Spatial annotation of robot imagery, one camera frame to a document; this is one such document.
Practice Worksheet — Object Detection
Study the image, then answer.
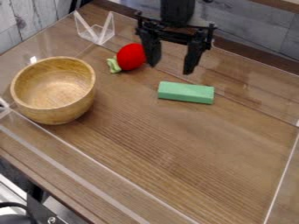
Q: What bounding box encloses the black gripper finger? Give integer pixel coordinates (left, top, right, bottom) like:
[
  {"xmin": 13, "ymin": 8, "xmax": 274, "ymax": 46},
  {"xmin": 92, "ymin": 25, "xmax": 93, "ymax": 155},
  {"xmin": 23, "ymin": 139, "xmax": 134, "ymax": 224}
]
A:
[
  {"xmin": 139, "ymin": 29, "xmax": 162, "ymax": 67},
  {"xmin": 183, "ymin": 39, "xmax": 206, "ymax": 75}
]

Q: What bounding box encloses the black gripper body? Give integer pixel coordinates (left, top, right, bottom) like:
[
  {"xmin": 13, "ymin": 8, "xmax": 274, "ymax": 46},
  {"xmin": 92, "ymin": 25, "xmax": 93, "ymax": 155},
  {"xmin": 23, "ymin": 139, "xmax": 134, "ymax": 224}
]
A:
[{"xmin": 135, "ymin": 0, "xmax": 216, "ymax": 50}]

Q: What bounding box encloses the red plush strawberry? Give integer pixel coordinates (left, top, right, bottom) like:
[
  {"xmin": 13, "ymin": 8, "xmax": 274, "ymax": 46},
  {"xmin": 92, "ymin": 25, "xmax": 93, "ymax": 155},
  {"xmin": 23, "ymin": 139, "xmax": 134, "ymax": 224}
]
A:
[{"xmin": 107, "ymin": 43, "xmax": 146, "ymax": 74}]

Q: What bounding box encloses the green rectangular block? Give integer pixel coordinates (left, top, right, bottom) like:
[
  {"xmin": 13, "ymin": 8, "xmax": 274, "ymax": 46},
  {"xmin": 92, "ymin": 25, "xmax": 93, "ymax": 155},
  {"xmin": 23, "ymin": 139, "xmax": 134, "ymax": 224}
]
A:
[{"xmin": 158, "ymin": 81, "xmax": 215, "ymax": 104}]

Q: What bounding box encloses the wooden bowl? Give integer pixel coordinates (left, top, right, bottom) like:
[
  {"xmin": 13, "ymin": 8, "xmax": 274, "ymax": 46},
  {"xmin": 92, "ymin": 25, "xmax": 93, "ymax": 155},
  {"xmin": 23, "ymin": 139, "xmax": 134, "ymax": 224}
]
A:
[{"xmin": 11, "ymin": 56, "xmax": 97, "ymax": 125}]

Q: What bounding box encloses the black metal table leg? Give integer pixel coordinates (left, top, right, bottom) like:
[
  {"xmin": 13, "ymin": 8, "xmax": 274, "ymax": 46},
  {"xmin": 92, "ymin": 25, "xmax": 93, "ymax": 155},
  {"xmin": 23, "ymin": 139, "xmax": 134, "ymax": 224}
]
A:
[{"xmin": 27, "ymin": 185, "xmax": 68, "ymax": 224}]

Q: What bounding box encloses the clear acrylic corner bracket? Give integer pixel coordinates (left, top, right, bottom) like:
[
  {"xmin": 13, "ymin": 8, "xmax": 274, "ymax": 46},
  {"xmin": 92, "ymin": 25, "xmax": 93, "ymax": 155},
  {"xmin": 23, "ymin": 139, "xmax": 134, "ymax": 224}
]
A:
[{"xmin": 73, "ymin": 10, "xmax": 115, "ymax": 46}]

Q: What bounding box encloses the black cable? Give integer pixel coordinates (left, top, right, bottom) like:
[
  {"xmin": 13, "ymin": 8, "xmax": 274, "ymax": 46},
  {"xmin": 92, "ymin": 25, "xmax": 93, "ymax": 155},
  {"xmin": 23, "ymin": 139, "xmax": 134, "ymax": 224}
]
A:
[{"xmin": 0, "ymin": 201, "xmax": 36, "ymax": 224}]

